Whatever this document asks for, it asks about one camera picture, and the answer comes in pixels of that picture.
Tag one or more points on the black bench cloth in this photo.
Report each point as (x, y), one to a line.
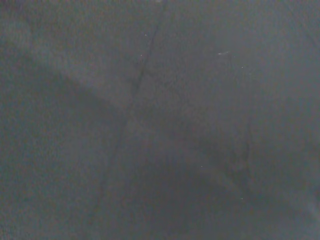
(160, 120)

